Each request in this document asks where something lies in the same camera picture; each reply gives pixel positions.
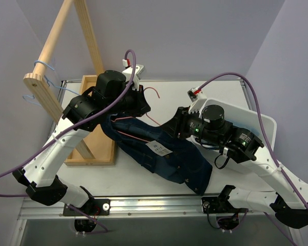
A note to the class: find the aluminium mounting rail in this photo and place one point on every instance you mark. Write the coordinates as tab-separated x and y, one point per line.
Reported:
124	207

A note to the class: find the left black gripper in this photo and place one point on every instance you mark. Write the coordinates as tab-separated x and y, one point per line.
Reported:
138	101

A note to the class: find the pink wire hanger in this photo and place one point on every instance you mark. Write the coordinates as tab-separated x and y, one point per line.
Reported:
146	114

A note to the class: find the light blue wire hanger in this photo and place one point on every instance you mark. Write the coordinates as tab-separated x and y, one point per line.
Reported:
39	86

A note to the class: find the white plastic basket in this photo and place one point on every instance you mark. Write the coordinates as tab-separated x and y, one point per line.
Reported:
240	117

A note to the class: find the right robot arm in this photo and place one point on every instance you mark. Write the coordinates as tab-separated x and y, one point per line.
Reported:
288	201

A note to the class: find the wooden clothes rack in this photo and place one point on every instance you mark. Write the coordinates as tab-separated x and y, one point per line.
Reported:
96	149

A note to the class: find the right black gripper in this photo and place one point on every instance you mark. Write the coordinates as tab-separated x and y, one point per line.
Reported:
181	122

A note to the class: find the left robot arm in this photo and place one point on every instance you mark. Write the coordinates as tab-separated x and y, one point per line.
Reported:
114	92

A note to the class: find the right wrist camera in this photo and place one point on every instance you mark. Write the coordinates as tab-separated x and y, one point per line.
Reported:
198	99

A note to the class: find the dark blue denim skirt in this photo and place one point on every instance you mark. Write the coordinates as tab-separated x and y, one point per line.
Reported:
175	160

